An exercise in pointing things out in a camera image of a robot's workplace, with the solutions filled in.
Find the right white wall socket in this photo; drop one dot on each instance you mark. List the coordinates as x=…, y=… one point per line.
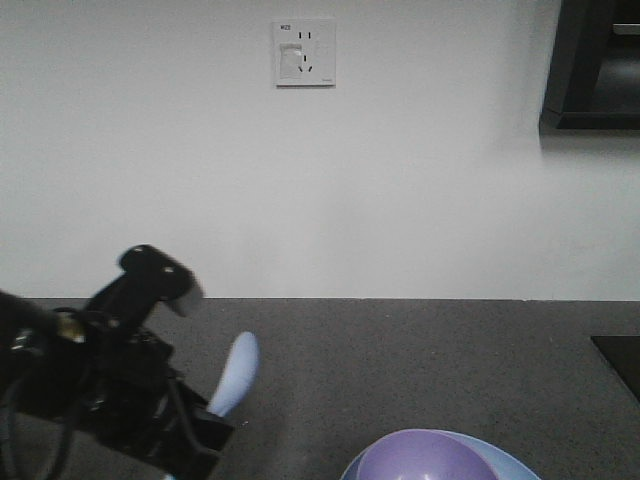
x=304, y=53

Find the black induction cooktop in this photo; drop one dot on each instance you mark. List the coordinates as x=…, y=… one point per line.
x=622, y=354

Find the black range hood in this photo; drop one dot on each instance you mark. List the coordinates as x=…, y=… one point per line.
x=592, y=88

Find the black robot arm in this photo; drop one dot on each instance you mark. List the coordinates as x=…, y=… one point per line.
x=73, y=368

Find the purple plastic bowl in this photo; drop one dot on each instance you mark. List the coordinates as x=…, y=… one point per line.
x=422, y=454

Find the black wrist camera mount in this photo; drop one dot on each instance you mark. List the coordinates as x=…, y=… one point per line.
x=149, y=277

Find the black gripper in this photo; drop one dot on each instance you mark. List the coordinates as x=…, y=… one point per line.
x=70, y=368

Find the light blue plastic spoon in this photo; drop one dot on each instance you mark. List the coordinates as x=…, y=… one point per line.
x=238, y=375

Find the light blue plastic plate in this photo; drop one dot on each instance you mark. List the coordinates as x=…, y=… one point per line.
x=505, y=465

